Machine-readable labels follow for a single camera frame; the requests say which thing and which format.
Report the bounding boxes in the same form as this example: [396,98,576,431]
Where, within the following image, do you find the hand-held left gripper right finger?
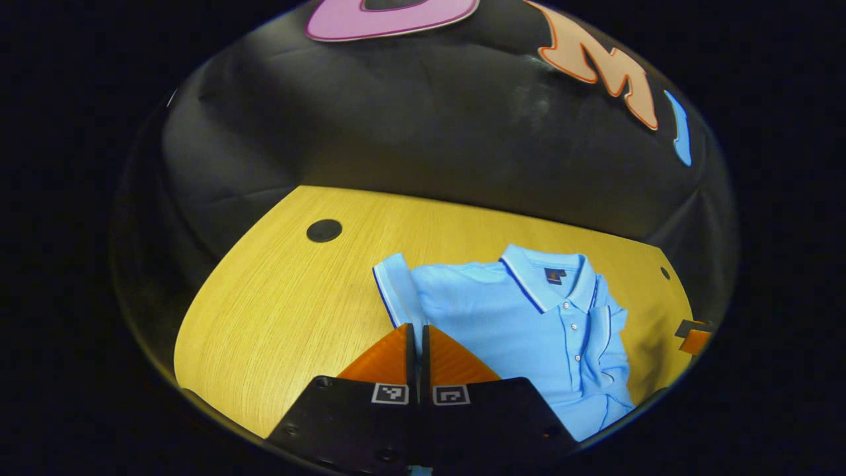
[420,324,579,469]

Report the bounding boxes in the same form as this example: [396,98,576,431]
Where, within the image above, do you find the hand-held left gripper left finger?
[268,323,420,473]

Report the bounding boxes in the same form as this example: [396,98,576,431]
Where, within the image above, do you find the light blue T-shirt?
[372,243,638,442]

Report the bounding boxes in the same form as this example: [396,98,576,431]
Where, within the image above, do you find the black backdrop cloth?
[112,0,738,331]

